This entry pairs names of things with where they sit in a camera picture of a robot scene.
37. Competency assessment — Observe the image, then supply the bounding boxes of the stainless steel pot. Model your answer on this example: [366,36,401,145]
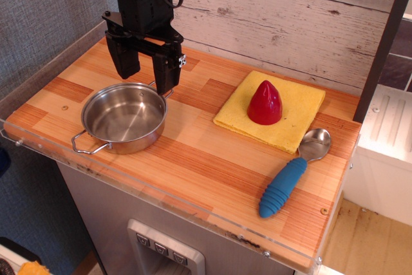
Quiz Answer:
[71,82,174,155]

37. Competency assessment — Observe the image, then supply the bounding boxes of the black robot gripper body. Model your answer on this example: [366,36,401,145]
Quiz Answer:
[102,0,185,69]

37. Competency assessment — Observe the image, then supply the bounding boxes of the blue handled metal spoon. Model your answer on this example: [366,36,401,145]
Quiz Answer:
[258,128,332,218]

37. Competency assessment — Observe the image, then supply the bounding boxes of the yellow folded cloth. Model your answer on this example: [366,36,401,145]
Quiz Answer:
[213,71,326,154]

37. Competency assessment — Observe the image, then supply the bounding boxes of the clear acrylic table guard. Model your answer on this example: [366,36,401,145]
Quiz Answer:
[3,117,324,274]

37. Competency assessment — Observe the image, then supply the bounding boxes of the grey toy fridge cabinet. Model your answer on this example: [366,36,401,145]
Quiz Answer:
[58,164,294,274]

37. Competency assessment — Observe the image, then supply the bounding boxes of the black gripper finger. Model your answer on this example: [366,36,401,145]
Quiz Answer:
[106,32,140,79]
[152,53,181,94]

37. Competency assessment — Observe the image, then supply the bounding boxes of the white toy sink unit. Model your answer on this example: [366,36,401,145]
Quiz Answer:
[343,85,411,225]

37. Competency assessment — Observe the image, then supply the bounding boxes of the silver dispenser panel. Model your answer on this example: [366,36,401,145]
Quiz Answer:
[127,219,206,274]

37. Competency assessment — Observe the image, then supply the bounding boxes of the red pepper toy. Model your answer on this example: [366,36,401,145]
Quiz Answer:
[247,80,283,126]

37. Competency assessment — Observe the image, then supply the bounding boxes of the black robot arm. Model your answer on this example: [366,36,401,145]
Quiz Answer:
[102,0,185,95]

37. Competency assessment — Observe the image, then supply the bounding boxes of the yellow object bottom left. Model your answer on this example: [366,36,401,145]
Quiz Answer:
[17,261,51,275]

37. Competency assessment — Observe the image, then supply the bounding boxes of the dark right frame post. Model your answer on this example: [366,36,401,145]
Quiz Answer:
[353,0,409,123]

